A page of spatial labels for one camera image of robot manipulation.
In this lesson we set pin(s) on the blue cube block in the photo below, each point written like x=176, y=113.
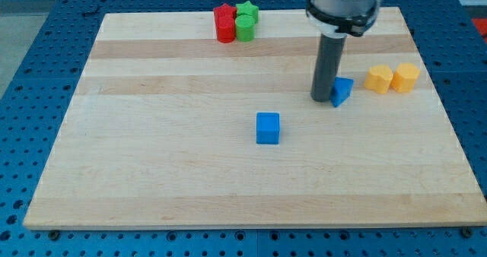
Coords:
x=267, y=128

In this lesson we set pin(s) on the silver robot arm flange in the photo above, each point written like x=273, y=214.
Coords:
x=339, y=18

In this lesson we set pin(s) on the blue triangle block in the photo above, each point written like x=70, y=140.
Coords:
x=341, y=90

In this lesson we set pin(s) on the wooden board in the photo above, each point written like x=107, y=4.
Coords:
x=161, y=134

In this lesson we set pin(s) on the green cylinder block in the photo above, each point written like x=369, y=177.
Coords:
x=245, y=28

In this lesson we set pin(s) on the red cylinder block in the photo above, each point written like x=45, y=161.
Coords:
x=225, y=29

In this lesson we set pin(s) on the red star block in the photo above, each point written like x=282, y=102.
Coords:
x=224, y=10

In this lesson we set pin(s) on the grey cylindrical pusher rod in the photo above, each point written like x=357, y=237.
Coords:
x=329, y=55

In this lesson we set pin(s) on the green star block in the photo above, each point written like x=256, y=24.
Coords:
x=249, y=9

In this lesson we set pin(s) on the yellow heart block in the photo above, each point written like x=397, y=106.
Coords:
x=379, y=78

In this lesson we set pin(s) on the yellow hexagon block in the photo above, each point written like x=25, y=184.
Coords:
x=405, y=77

